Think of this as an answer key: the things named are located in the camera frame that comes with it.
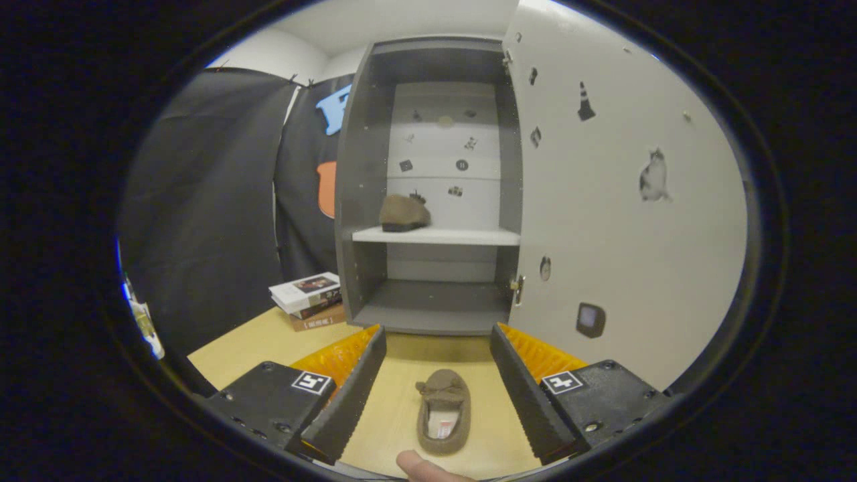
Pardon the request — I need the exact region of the brown fuzzy shoe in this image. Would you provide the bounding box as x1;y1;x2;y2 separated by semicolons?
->
379;194;432;233
415;369;472;457

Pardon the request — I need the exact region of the grey shoe cabinet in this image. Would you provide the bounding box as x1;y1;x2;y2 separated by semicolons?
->
333;37;523;337

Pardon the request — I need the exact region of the grey shoe cabinet door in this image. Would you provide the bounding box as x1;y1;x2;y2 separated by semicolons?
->
501;0;749;392

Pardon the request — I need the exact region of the brown book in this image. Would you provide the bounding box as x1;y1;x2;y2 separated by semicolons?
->
289;305;347;332

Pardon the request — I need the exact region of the dark thin book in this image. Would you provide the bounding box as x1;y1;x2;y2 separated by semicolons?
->
295;297;343;321

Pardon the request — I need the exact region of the white book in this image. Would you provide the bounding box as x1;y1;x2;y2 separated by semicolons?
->
269;272;342;315

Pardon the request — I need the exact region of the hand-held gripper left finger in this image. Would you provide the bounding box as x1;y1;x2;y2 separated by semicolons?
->
204;325;388;466

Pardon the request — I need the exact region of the black backdrop cloth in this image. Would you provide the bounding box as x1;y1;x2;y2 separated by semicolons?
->
119;67;356;355

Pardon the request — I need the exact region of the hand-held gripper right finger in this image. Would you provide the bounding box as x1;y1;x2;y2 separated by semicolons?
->
490;323;674;466

